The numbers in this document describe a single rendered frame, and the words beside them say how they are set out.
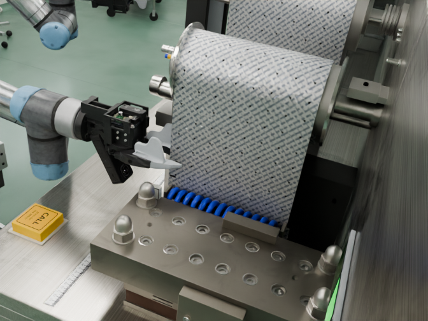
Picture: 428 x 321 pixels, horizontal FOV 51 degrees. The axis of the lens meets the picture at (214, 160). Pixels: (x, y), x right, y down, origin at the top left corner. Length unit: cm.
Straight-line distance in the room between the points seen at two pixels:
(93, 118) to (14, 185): 181
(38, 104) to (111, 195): 27
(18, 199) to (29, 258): 163
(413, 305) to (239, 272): 52
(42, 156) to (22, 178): 172
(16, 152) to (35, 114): 200
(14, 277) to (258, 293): 44
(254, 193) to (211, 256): 14
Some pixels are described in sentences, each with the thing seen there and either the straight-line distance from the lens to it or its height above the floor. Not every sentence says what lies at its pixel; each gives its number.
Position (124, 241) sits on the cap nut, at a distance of 73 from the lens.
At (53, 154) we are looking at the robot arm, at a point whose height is 103.
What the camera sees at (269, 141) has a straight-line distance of 73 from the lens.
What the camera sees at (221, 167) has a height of 111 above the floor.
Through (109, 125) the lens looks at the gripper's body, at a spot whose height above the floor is 114.
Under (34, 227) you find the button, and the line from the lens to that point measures 94.
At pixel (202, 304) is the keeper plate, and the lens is 67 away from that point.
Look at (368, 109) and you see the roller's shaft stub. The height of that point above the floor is 126.
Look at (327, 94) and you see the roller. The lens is 69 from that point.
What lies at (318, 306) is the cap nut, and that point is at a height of 105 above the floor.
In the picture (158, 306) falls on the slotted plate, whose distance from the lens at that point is 78.
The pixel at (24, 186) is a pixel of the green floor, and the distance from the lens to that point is 261.
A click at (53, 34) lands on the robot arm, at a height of 112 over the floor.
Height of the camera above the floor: 154
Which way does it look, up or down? 33 degrees down
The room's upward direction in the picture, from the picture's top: 8 degrees clockwise
